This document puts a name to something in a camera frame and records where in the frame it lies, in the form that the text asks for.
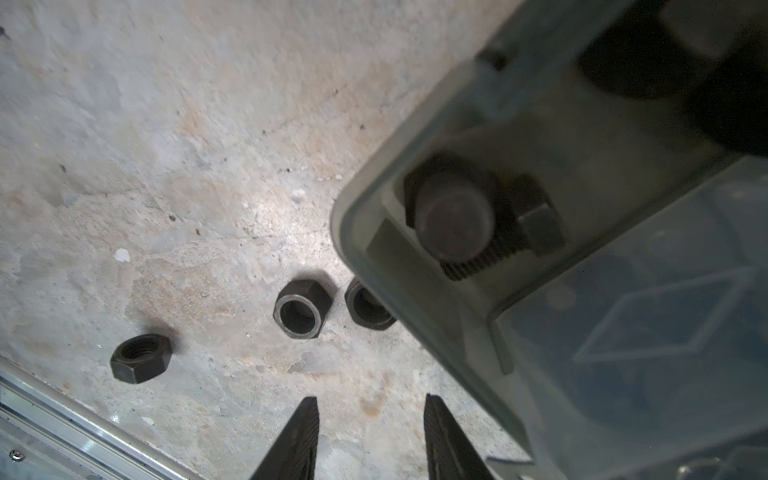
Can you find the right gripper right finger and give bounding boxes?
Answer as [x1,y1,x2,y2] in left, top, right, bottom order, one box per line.
[423,394,494,480]

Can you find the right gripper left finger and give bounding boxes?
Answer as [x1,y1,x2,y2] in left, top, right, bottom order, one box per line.
[250,396,320,480]

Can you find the black bolt pair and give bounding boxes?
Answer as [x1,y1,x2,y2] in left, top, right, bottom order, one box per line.
[403,152,569,281]

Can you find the green compartment organizer box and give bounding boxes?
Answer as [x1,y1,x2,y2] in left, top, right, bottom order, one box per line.
[331,1,767,479]

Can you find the black hex nut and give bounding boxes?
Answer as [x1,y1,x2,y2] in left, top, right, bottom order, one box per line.
[273,279,333,340]
[344,277,397,331]

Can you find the small black nut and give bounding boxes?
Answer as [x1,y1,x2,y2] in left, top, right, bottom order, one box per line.
[110,334,172,385]

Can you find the aluminium mounting rail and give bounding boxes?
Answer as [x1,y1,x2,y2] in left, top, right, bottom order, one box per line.
[1,358,200,479]

